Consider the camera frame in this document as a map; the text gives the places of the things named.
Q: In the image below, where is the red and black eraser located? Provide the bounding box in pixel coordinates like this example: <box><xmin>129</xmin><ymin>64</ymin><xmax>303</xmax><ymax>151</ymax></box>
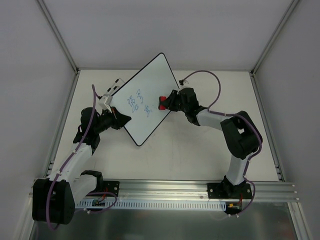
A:
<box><xmin>158</xmin><ymin>96</ymin><xmax>167</xmax><ymax>111</ymax></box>

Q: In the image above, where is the white whiteboard with black rim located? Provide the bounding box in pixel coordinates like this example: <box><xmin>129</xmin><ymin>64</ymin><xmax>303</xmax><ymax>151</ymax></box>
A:
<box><xmin>111</xmin><ymin>52</ymin><xmax>179</xmax><ymax>147</ymax></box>

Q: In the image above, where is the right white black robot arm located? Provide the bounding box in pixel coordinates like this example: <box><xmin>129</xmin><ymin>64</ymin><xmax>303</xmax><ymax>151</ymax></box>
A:
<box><xmin>158</xmin><ymin>87</ymin><xmax>263</xmax><ymax>200</ymax></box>

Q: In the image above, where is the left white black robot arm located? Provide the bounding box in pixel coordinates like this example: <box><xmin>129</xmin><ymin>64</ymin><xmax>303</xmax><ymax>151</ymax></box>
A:
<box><xmin>32</xmin><ymin>107</ymin><xmax>132</xmax><ymax>225</ymax></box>

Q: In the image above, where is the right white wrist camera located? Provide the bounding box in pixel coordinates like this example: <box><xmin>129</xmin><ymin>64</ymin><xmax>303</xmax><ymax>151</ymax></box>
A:
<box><xmin>178</xmin><ymin>79</ymin><xmax>190</xmax><ymax>92</ymax></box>

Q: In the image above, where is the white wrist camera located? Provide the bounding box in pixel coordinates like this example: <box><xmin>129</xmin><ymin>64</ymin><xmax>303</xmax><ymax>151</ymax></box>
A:
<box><xmin>98</xmin><ymin>94</ymin><xmax>113</xmax><ymax>112</ymax></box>
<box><xmin>178</xmin><ymin>79</ymin><xmax>190</xmax><ymax>92</ymax></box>

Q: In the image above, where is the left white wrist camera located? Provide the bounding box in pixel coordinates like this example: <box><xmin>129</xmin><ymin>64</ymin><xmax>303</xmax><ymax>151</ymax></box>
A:
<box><xmin>98</xmin><ymin>94</ymin><xmax>113</xmax><ymax>112</ymax></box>

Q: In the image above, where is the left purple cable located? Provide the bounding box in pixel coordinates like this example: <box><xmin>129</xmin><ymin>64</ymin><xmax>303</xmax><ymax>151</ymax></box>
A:
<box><xmin>46</xmin><ymin>84</ymin><xmax>118</xmax><ymax>231</ymax></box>

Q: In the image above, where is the purple cable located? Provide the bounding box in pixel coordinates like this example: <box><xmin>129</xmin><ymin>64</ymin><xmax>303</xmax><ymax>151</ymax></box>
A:
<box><xmin>46</xmin><ymin>84</ymin><xmax>118</xmax><ymax>231</ymax></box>
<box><xmin>183</xmin><ymin>70</ymin><xmax>264</xmax><ymax>218</ymax></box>

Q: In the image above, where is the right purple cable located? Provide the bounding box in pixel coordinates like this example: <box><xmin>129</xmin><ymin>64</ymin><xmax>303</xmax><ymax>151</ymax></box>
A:
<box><xmin>183</xmin><ymin>70</ymin><xmax>264</xmax><ymax>218</ymax></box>

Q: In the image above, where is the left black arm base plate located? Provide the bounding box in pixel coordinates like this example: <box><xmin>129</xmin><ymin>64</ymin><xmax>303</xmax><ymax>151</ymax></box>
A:
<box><xmin>102</xmin><ymin>180</ymin><xmax>120</xmax><ymax>197</ymax></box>

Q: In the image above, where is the aluminium mounting rail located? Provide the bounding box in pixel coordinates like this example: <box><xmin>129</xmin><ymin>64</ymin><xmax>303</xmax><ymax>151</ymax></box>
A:
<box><xmin>28</xmin><ymin>174</ymin><xmax>300</xmax><ymax>202</ymax></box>

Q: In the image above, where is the white slotted cable duct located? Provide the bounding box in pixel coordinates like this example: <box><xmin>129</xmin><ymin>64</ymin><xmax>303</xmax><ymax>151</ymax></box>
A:
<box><xmin>75</xmin><ymin>198</ymin><xmax>227</xmax><ymax>212</ymax></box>

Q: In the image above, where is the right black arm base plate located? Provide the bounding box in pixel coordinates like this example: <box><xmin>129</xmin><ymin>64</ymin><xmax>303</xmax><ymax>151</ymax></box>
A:
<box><xmin>207</xmin><ymin>182</ymin><xmax>253</xmax><ymax>200</ymax></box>

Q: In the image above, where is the left aluminium frame post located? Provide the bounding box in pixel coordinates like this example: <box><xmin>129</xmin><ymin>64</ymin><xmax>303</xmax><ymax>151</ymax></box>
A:
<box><xmin>35</xmin><ymin>0</ymin><xmax>79</xmax><ymax>74</ymax></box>

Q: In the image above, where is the aluminium frame post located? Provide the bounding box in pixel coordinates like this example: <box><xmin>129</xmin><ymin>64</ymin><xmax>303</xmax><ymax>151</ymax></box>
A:
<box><xmin>250</xmin><ymin>0</ymin><xmax>301</xmax><ymax>76</ymax></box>
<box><xmin>35</xmin><ymin>0</ymin><xmax>79</xmax><ymax>74</ymax></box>

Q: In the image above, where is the right aluminium frame post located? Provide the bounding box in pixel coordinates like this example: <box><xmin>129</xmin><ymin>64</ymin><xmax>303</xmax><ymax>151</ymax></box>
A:
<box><xmin>250</xmin><ymin>0</ymin><xmax>301</xmax><ymax>76</ymax></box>

